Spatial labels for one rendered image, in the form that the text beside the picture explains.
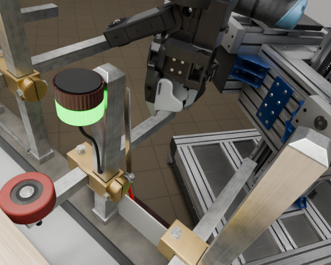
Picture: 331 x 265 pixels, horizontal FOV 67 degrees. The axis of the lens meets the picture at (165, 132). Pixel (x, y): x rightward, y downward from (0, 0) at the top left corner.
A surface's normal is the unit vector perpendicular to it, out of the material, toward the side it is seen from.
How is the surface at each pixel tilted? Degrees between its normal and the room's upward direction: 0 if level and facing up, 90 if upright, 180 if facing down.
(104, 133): 90
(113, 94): 90
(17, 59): 90
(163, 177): 0
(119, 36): 91
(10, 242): 0
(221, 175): 0
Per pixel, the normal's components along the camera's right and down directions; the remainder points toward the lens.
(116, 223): 0.17, -0.70
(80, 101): 0.26, 0.71
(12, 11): 0.78, 0.53
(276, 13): -0.45, 0.65
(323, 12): -0.68, 0.43
